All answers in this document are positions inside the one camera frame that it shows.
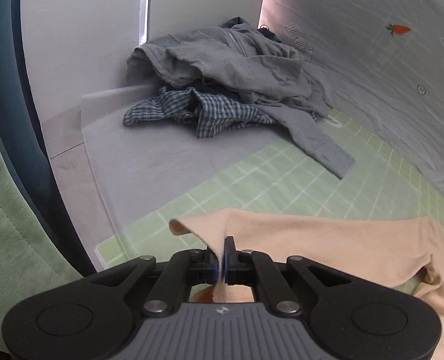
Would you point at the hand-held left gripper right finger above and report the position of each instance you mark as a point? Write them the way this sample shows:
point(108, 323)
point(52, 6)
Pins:
point(229, 266)

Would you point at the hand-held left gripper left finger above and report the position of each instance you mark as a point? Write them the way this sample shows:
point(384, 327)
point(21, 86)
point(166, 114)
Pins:
point(212, 268)

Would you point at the translucent white sheet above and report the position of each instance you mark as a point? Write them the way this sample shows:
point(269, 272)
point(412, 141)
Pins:
point(143, 165)

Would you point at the beige shirt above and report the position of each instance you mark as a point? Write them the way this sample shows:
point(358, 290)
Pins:
point(319, 240)

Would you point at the grey hoodie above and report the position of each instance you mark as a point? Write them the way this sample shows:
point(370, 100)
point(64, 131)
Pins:
point(244, 63)

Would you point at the green grid mat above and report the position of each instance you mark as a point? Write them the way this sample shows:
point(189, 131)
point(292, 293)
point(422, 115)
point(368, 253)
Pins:
point(319, 180)

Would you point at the blue plaid shirt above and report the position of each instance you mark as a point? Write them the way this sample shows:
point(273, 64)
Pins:
point(222, 114)

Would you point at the teal curtain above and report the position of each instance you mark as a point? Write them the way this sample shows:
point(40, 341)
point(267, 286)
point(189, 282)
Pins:
point(30, 150)

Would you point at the grey printed bed sheet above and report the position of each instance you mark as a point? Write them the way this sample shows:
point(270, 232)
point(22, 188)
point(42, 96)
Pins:
point(357, 63)

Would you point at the light green fleece cloth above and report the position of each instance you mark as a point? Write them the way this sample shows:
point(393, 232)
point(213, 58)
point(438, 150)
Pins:
point(15, 232)

